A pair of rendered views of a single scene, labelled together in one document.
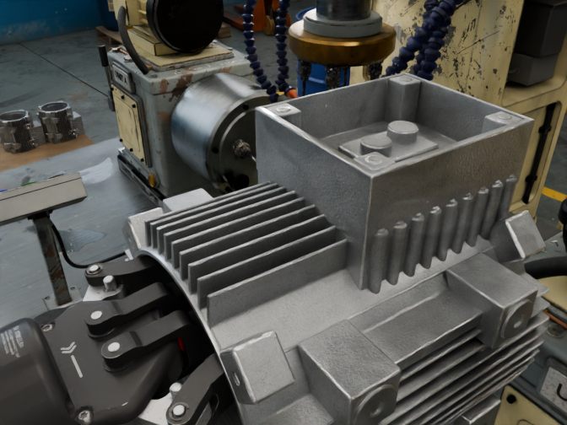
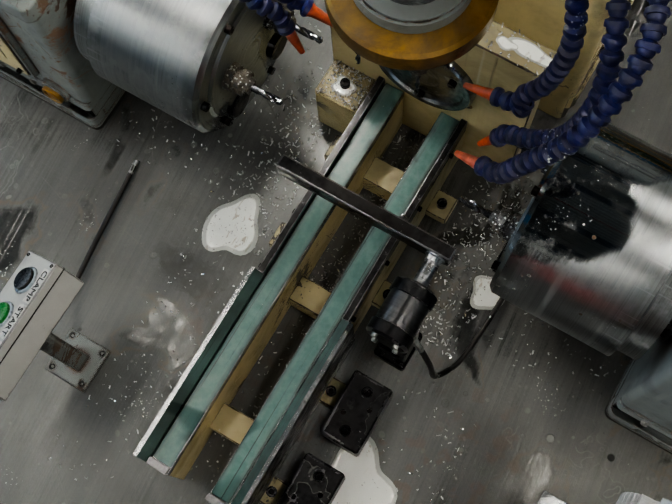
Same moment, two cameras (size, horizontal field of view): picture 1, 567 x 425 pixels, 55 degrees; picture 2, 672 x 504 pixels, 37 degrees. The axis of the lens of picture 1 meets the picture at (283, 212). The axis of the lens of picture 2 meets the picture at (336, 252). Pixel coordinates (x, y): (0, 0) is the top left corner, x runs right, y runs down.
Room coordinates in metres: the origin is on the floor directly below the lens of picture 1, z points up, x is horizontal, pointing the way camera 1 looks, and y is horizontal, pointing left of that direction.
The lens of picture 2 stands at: (0.45, 0.16, 2.24)
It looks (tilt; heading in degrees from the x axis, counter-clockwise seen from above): 74 degrees down; 344
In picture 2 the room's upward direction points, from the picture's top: 8 degrees counter-clockwise
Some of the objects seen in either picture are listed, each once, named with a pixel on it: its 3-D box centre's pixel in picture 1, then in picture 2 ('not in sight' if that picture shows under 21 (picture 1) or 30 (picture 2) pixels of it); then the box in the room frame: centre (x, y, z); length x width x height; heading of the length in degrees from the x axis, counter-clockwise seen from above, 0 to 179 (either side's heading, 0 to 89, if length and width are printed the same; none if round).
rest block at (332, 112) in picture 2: not in sight; (346, 99); (1.04, -0.06, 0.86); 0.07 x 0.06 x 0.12; 35
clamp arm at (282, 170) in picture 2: not in sight; (364, 210); (0.82, 0.01, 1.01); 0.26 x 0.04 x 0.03; 35
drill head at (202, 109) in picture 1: (224, 127); (159, 2); (1.20, 0.14, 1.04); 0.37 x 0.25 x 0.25; 35
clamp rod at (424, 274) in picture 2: not in sight; (421, 280); (0.71, -0.02, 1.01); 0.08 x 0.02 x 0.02; 125
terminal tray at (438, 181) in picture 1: (385, 169); not in sight; (0.29, -0.06, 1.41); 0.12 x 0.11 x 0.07; 124
